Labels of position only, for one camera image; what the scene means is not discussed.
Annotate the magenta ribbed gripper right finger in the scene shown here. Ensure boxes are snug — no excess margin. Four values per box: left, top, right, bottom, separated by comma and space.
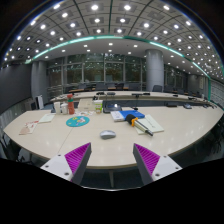
133, 144, 181, 185

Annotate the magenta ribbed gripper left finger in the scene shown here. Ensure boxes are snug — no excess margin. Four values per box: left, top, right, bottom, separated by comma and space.
42, 143, 91, 185

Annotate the grey computer mouse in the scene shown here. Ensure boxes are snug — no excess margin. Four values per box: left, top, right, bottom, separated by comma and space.
100, 130, 116, 140

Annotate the round teal mouse pad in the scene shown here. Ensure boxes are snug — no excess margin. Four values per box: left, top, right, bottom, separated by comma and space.
66, 116, 90, 127

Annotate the white paper document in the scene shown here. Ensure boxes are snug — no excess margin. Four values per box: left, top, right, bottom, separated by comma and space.
139, 115, 164, 133

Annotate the white green leaflet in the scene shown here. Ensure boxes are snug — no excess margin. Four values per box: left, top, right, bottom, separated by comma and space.
39, 113, 54, 123

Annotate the pink leaflet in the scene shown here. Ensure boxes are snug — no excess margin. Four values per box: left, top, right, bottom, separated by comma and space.
20, 121, 38, 135

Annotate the red orange bottle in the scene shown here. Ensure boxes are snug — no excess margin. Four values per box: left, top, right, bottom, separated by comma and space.
67, 94, 75, 115

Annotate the blue book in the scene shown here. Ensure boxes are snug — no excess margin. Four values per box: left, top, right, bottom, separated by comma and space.
119, 110, 145, 120

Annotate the white cup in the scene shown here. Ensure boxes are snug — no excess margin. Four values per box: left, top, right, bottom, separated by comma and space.
54, 102, 61, 115

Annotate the green white carton box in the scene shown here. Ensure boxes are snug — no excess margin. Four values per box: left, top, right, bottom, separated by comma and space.
94, 100, 103, 114

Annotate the black laptop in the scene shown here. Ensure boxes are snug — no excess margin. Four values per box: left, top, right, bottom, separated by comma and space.
103, 102, 122, 113

